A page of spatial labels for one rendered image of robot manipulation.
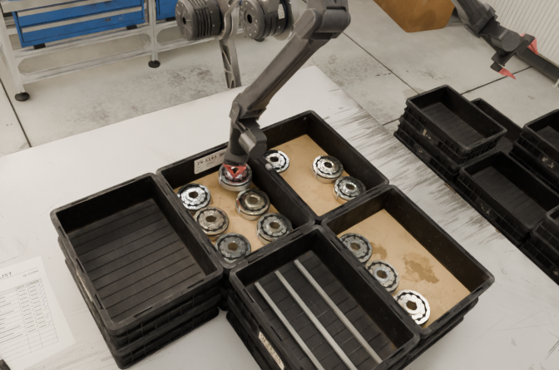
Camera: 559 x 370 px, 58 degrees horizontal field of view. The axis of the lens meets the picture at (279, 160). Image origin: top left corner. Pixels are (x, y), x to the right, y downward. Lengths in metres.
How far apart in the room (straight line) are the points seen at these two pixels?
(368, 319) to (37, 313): 0.89
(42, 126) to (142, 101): 0.58
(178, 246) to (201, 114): 0.74
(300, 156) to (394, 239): 0.42
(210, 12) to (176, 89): 1.18
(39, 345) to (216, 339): 0.45
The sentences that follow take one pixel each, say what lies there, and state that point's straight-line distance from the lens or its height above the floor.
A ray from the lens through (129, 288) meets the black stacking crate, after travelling 1.40.
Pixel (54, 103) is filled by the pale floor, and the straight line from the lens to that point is 3.29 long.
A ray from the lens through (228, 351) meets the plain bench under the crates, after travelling 1.45.
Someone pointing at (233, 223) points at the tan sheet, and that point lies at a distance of 1.51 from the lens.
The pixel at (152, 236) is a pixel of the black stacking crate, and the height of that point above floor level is 0.83.
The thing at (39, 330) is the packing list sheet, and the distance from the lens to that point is 1.54.
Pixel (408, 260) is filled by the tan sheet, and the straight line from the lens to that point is 1.55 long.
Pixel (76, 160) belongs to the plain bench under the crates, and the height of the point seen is 0.70.
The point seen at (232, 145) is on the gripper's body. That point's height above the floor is 1.03.
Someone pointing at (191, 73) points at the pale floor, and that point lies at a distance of 3.46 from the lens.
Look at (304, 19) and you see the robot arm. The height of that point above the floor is 1.49.
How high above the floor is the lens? 2.03
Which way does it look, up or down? 45 degrees down
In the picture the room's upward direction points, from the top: 10 degrees clockwise
